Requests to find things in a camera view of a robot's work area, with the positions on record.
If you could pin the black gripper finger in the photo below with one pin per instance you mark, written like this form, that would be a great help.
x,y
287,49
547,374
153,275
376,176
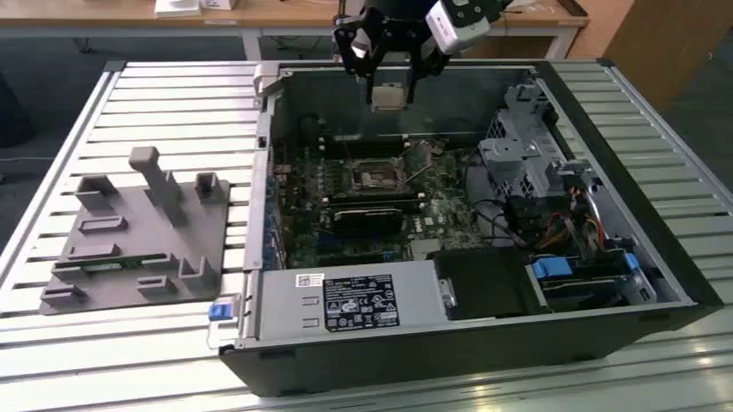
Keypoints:
x,y
351,51
411,64

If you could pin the silver square CPU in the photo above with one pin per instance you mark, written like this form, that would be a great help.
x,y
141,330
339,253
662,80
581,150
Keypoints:
x,y
388,101

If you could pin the thin metal locking lever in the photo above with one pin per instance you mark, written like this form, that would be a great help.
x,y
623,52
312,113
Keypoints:
x,y
347,152
423,169

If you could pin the black RAM slot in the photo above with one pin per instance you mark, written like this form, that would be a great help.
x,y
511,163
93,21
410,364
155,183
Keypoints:
x,y
375,206
372,198
366,143
366,152

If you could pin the black CPU socket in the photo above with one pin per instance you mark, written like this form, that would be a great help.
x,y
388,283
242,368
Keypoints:
x,y
375,176

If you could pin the grey plastic case latch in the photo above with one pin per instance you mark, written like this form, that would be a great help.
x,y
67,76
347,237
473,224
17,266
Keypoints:
x,y
264,79

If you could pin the small white box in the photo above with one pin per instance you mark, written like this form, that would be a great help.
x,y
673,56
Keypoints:
x,y
220,4

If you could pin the metal disk bay cage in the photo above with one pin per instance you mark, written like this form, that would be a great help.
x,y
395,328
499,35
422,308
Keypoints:
x,y
515,163

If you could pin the white cardboard box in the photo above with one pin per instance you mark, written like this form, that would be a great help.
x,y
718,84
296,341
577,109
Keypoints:
x,y
178,8

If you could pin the green motherboard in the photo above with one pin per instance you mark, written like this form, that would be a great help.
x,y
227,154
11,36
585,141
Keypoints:
x,y
446,214

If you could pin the black graphics card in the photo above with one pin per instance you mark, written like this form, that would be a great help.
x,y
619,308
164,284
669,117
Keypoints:
x,y
366,223

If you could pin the small silver heatsink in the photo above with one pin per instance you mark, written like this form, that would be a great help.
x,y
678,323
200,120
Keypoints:
x,y
429,249

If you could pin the wooden cabinet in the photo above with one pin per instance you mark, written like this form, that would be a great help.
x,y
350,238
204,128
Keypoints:
x,y
670,43

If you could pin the long wooden desk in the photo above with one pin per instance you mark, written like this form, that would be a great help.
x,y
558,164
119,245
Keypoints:
x,y
85,17

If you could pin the black plastic shroud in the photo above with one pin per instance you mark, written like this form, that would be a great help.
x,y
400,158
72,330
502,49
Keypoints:
x,y
486,283

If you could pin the blue disk carrier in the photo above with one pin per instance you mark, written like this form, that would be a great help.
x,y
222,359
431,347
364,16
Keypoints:
x,y
553,268

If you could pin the silver power supply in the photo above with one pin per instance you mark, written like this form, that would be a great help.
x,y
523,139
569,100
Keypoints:
x,y
286,300

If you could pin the small blue plastic tab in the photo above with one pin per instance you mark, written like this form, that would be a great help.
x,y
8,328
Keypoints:
x,y
630,262

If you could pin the grey parts rack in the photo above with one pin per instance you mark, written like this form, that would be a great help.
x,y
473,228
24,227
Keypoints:
x,y
143,257

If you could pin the black disk drive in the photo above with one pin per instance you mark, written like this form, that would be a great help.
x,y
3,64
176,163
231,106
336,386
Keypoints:
x,y
578,292

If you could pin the green RAM stick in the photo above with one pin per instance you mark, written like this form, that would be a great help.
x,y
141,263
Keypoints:
x,y
133,260

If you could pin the blue case latch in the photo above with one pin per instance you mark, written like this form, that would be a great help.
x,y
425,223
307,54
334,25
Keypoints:
x,y
222,312

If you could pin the black open PC case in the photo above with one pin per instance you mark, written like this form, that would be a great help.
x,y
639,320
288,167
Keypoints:
x,y
400,365

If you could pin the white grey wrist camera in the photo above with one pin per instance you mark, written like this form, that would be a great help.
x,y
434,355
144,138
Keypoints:
x,y
458,26

